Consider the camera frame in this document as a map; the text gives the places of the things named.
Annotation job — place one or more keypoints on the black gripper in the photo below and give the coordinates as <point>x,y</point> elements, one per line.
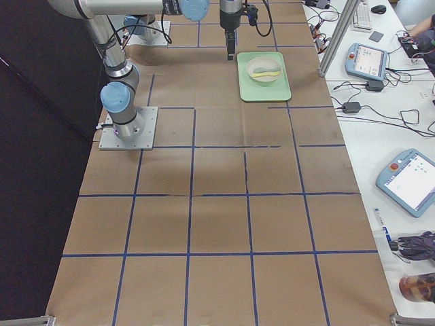
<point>228,18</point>

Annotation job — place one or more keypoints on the white round plate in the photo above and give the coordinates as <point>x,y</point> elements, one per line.
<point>262,61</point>

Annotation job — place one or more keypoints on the yellow plastic fork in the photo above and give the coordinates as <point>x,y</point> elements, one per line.
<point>266,74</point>

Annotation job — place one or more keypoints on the light green tray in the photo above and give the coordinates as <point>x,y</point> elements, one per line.
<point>254,91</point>

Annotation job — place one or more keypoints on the blue teach pendant far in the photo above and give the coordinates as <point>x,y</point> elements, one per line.
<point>366,61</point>

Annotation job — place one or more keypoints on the blue teach pendant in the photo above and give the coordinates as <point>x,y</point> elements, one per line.
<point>409,181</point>
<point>366,61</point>

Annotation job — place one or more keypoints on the white keyboard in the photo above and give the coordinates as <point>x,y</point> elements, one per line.
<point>361,19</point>

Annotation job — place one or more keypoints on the black power adapter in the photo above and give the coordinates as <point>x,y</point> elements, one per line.
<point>374,86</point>
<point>351,107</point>

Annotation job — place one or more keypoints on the black computer mouse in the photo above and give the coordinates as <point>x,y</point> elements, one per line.
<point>378,9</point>

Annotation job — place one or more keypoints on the blue teach pendant near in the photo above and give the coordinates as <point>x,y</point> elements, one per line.
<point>409,181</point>

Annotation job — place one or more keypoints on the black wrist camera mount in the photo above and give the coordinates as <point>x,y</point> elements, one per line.
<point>251,11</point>

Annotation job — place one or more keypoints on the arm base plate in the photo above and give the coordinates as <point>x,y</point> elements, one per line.
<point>160,41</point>
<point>138,134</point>

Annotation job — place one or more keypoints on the aluminium frame post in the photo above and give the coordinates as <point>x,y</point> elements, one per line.
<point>337,36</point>

